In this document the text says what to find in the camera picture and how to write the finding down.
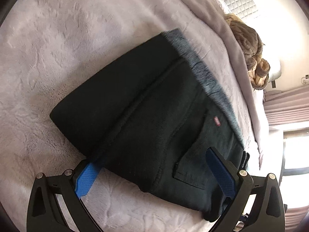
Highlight black pants with patterned trim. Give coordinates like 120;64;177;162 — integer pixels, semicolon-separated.
50;29;249;222

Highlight pink curtain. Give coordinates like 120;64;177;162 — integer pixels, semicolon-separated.
263;85;308;131

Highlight lilac embossed bed blanket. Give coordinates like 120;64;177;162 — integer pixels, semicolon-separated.
0;0;261;232

